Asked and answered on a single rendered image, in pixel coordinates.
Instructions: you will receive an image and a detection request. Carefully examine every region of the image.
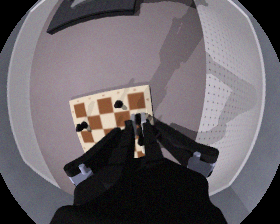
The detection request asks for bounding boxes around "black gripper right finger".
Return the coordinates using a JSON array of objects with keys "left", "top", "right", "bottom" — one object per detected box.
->
[{"left": 141, "top": 112, "right": 219, "bottom": 189}]

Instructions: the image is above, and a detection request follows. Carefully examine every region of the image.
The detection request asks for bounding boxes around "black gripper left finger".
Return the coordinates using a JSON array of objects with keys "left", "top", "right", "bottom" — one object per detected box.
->
[{"left": 63, "top": 113, "right": 137, "bottom": 191}]

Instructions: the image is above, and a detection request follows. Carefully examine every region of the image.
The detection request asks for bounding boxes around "brown and cream chessboard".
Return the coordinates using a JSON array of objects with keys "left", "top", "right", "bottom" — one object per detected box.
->
[{"left": 69, "top": 85, "right": 154, "bottom": 152}]

